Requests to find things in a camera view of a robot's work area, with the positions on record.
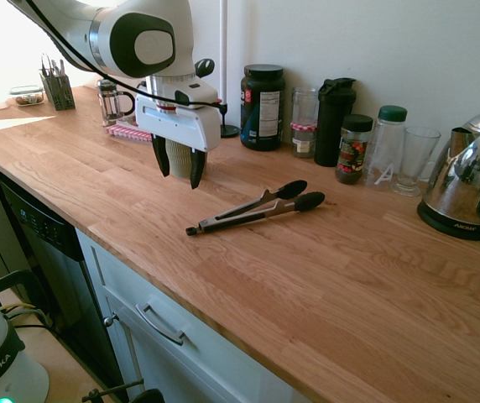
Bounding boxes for black shaker bottle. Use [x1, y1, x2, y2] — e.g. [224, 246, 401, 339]
[313, 77, 357, 168]

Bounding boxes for black kettle base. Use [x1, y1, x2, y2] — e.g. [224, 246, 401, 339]
[416, 200, 480, 242]

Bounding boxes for green ribbed ceramic cup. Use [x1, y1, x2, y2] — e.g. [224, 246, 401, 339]
[164, 138, 208, 180]

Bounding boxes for metal drawer handle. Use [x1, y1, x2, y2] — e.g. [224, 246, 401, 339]
[135, 302, 185, 346]

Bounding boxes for black candle holder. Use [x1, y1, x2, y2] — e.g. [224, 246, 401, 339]
[217, 100, 241, 139]

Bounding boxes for empty clear glass jar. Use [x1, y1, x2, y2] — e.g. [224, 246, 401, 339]
[292, 86, 320, 126]

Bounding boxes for red gingham cookbook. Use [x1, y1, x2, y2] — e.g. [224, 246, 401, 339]
[105, 123, 154, 144]

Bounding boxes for clear bottle with green lid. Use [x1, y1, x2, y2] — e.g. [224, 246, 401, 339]
[363, 105, 409, 191]

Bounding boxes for white taper candle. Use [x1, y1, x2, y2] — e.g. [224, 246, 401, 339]
[218, 0, 229, 104]

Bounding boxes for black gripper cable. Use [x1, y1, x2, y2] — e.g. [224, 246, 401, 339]
[25, 0, 224, 110]

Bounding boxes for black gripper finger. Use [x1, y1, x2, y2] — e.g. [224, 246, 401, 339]
[189, 146, 209, 191]
[151, 133, 171, 178]

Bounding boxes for black slotted spatula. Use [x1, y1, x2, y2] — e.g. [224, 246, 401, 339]
[193, 58, 216, 79]

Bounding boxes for glass French press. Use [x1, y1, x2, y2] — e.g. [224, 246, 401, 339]
[97, 78, 135, 127]

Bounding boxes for grey cutlery caddy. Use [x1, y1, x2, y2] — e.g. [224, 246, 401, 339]
[39, 71, 76, 112]

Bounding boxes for black dishwasher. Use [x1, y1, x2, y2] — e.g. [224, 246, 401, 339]
[0, 174, 128, 387]

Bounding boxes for steel tongs with black tips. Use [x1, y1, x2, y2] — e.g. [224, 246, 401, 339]
[185, 179, 326, 237]

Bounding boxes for black protein powder tub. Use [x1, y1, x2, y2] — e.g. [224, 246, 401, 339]
[239, 63, 286, 152]

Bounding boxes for glass food container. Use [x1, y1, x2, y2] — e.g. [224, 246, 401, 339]
[8, 85, 45, 107]

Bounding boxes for stainless steel electric kettle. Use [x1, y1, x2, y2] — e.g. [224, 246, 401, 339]
[422, 101, 480, 226]

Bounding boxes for small jar with gingham lid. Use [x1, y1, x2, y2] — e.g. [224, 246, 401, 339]
[290, 121, 319, 160]

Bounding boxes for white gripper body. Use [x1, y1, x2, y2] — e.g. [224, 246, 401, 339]
[134, 81, 223, 153]

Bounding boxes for spice jar with black lid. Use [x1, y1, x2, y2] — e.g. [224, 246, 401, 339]
[335, 113, 374, 185]

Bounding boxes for clear drinking glass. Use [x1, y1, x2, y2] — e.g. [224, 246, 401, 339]
[390, 125, 441, 197]

